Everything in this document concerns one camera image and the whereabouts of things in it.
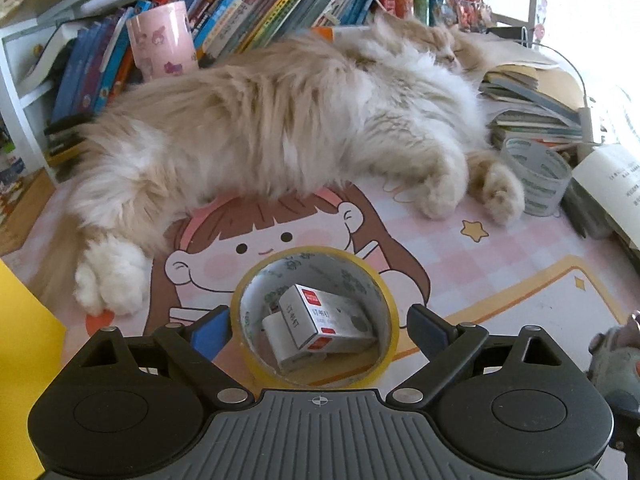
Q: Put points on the white bookshelf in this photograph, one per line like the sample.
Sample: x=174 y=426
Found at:
x=20 y=90

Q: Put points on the row of leaning books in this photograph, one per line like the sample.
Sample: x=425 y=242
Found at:
x=250 y=10

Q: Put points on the white red staple box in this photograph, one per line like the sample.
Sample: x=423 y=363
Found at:
x=325 y=317

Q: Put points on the pink printed cup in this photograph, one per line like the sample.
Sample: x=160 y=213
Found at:
x=162 y=40

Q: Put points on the yellow tape roll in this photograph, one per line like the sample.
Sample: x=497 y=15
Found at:
x=250 y=345

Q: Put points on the cartoon girl desk mat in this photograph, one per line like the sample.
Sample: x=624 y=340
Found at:
x=500 y=270

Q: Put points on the open white book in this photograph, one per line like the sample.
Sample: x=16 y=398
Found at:
x=612 y=180

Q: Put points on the yellow paper sheet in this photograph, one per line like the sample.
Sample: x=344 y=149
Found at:
x=22 y=360

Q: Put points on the grey plush toy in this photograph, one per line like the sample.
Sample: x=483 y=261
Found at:
x=617 y=355

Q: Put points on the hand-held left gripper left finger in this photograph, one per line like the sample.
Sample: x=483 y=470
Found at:
x=212 y=330

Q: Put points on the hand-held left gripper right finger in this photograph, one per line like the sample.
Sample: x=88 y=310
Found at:
x=425 y=325

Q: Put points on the fluffy cream cat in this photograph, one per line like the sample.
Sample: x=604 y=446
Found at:
x=280 y=115

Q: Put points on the stack of flat books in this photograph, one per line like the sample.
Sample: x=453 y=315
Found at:
x=530 y=115

